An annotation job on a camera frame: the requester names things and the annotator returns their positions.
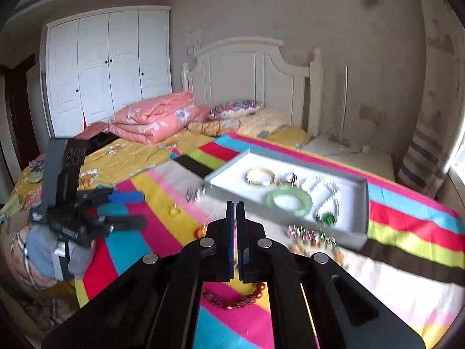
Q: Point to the silver jewelry piece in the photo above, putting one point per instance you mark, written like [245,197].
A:
[195,193]

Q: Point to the folded pink floral quilt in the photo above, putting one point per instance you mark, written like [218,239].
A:
[152,116]

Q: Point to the white wardrobe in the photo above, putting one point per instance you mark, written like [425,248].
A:
[94,69]

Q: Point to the green jade bangle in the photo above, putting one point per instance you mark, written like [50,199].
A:
[276,203]

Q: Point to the white power adapter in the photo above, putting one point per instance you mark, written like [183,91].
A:
[366,149]

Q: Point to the green gem pendant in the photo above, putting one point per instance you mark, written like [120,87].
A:
[327,219]

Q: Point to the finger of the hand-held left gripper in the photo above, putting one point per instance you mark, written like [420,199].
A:
[127,197]
[127,222]

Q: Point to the black and gold brooch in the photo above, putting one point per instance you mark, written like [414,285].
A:
[288,179]

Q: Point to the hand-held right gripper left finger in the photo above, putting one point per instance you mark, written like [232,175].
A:
[231,232]

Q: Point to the wall paper notice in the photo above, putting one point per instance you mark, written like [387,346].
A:
[193,43]

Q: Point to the striped curtain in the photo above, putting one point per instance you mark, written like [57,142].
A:
[428,145]

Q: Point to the yellow pillow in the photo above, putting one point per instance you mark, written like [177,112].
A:
[261,121]

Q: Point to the striped colourful blanket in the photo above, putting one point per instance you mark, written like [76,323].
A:
[399,221]

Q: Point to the patterned embroidered pillow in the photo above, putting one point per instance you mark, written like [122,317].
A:
[236,109]

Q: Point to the yellow floral bedsheet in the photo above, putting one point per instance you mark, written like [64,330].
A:
[120,156]

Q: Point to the person's left hand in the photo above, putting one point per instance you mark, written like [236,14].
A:
[80,261]

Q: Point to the dark wooden door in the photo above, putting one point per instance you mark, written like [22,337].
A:
[21,116]

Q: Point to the gold bangle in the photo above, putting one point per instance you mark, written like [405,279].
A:
[254,181]

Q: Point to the white nightstand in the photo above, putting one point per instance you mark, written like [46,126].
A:
[348,160]

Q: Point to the white wooden headboard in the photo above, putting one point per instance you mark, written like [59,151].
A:
[236,72]

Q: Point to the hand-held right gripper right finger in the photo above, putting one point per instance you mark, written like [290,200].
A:
[240,232]

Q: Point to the white jewelry box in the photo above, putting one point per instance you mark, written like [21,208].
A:
[232,178]

